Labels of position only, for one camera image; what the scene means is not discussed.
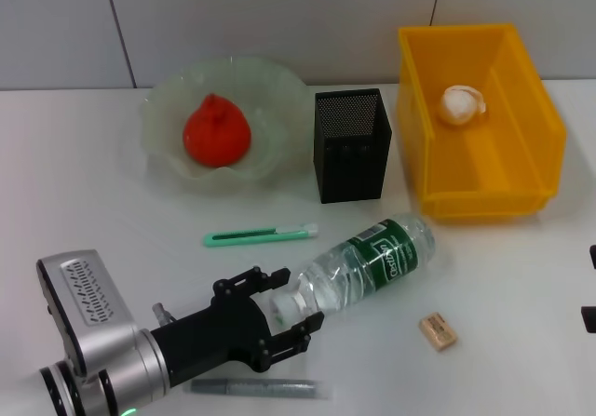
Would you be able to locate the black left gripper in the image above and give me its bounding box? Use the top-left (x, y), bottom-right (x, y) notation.
top-left (151, 266), bottom-right (325, 384)

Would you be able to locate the clear green-label water bottle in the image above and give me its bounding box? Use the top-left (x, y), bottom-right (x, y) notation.
top-left (271, 213), bottom-right (437, 329)

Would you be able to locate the orange fruit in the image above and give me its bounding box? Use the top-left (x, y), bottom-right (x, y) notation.
top-left (182, 93), bottom-right (253, 169)

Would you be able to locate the white paper ball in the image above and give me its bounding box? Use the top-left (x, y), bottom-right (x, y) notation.
top-left (438, 84), bottom-right (489, 127)

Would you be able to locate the green utility knife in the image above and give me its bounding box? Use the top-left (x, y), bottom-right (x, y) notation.
top-left (203, 222), bottom-right (320, 248)

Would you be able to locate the silver marker pen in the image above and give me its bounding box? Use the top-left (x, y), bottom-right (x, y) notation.
top-left (183, 377), bottom-right (334, 401)

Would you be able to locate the black mesh pen holder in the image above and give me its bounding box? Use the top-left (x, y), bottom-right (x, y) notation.
top-left (313, 87), bottom-right (394, 205)

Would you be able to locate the beige eraser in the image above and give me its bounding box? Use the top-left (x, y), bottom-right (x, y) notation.
top-left (418, 311), bottom-right (460, 353)

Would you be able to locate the green glass fruit plate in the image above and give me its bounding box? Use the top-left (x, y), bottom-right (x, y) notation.
top-left (141, 55), bottom-right (311, 196)

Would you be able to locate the yellow plastic bin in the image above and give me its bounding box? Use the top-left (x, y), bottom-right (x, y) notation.
top-left (397, 23), bottom-right (568, 224)

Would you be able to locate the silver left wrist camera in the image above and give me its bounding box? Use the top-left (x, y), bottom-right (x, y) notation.
top-left (35, 248), bottom-right (141, 375)

